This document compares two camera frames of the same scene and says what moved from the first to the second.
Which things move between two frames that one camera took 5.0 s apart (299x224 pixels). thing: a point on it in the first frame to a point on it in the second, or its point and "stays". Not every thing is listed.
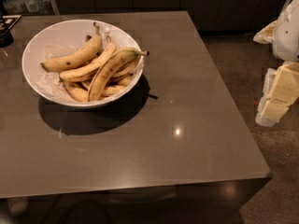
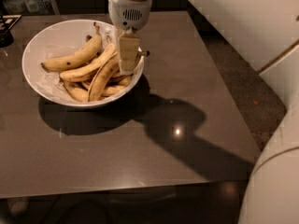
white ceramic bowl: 56,38 stays
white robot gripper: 287,35 to 129,14
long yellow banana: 108,66 stays
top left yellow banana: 78,57 stays
